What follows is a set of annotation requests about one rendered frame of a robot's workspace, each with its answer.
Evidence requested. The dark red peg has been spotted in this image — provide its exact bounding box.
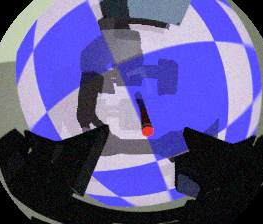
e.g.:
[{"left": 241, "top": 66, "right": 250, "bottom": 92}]
[{"left": 140, "top": 109, "right": 154, "bottom": 137}]

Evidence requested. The grey sloped panel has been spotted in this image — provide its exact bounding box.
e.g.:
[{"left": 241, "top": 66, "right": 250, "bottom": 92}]
[{"left": 98, "top": 0, "right": 191, "bottom": 27}]

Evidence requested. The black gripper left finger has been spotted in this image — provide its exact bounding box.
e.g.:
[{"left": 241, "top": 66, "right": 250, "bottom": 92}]
[{"left": 23, "top": 124, "right": 110, "bottom": 197}]

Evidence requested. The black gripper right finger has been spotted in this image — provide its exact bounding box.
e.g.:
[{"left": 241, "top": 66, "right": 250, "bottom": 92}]
[{"left": 183, "top": 127, "right": 257, "bottom": 194}]

